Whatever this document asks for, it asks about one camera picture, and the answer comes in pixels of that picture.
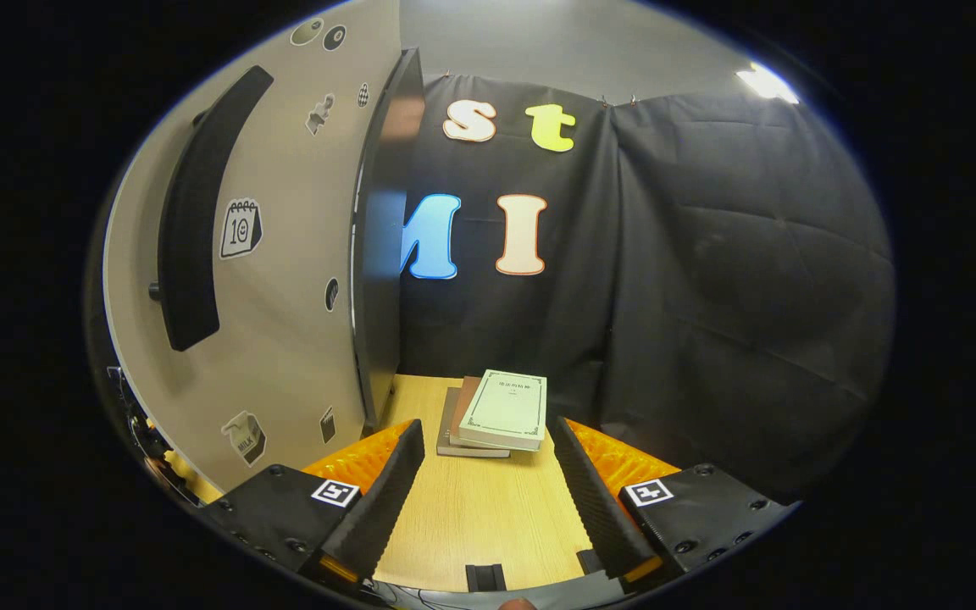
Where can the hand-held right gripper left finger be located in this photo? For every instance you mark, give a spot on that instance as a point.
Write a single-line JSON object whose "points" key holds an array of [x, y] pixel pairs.
{"points": [[390, 500]]}

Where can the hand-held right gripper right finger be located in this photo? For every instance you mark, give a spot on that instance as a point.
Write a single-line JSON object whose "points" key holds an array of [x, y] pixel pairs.
{"points": [[594, 500]]}

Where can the grey cabinet door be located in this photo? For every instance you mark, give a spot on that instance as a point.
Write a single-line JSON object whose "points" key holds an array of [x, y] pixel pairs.
{"points": [[285, 339]]}

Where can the brown cover book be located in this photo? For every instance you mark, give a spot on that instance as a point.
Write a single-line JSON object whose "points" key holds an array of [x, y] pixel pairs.
{"points": [[464, 407]]}

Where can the green cover book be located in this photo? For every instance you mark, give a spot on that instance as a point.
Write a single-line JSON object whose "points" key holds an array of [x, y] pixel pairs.
{"points": [[505, 407]]}

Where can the black backdrop cloth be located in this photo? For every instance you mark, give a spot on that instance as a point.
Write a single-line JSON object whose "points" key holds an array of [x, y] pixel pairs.
{"points": [[708, 296]]}

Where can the narrow ceiling light panel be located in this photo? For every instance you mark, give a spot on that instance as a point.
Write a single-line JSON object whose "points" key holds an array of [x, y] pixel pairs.
{"points": [[768, 83]]}

